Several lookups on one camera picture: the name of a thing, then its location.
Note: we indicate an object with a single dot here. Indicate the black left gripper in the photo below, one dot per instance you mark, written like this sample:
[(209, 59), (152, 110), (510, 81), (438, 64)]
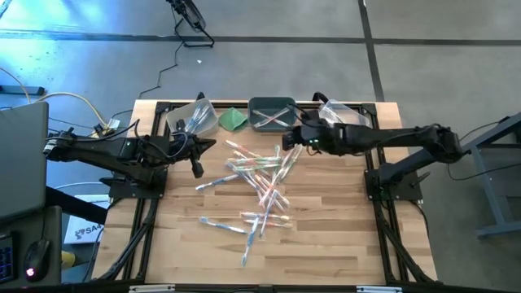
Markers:
[(179, 148)]

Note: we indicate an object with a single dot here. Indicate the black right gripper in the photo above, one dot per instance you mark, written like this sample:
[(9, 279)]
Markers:
[(325, 138)]

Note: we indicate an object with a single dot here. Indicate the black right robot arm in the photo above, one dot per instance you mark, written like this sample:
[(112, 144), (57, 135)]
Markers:
[(386, 136)]

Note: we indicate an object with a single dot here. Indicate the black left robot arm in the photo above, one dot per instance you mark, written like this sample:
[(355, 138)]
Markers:
[(106, 152)]

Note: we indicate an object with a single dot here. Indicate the clear plastic bin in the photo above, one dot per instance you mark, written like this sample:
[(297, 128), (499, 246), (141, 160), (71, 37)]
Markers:
[(342, 112)]

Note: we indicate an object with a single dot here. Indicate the green toothbrush in clear wrapper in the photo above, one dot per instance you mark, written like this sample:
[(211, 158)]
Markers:
[(256, 167), (260, 160), (277, 152), (297, 154), (289, 164)]

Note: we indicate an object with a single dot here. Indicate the white plastic bin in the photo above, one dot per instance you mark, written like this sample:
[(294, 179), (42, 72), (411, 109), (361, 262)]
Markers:
[(175, 122)]

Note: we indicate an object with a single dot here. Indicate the green cloth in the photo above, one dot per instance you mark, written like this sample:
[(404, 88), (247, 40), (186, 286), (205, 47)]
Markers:
[(233, 120)]

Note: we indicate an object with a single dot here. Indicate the black table clamp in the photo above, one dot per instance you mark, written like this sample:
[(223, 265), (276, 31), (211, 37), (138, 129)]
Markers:
[(319, 97), (200, 97)]

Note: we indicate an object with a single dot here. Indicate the dark grey-green plastic bin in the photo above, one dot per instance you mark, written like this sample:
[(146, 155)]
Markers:
[(270, 103)]

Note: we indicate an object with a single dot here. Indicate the black floor fan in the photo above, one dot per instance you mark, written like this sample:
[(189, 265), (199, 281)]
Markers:
[(189, 14)]

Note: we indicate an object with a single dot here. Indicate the white printed cardboard box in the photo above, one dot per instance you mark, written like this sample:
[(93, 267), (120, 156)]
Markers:
[(87, 234)]

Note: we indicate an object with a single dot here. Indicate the silver aluminium extrusion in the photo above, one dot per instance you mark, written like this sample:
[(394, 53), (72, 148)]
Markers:
[(151, 288), (378, 289)]

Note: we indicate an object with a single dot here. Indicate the dark grey desk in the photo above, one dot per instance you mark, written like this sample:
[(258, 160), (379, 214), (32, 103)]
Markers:
[(49, 224)]

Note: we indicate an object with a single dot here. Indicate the yellow object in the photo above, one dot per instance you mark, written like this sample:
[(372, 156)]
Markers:
[(68, 259)]

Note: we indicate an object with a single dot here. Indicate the grey laptop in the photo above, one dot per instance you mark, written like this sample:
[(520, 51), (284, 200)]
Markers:
[(22, 163)]

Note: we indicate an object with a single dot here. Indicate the black floor bar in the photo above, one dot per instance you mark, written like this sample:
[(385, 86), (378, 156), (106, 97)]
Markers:
[(20, 90)]

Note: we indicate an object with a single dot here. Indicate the black computer mouse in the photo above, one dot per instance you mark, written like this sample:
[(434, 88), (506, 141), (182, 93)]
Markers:
[(36, 260)]

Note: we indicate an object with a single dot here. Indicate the black keyboard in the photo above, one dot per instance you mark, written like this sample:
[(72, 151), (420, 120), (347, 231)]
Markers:
[(6, 260)]

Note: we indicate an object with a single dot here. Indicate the black diagonal frame strut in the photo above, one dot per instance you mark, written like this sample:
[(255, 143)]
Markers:
[(77, 205)]

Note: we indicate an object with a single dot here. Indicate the blue-grey desk frame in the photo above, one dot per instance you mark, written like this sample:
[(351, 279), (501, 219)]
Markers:
[(492, 203)]

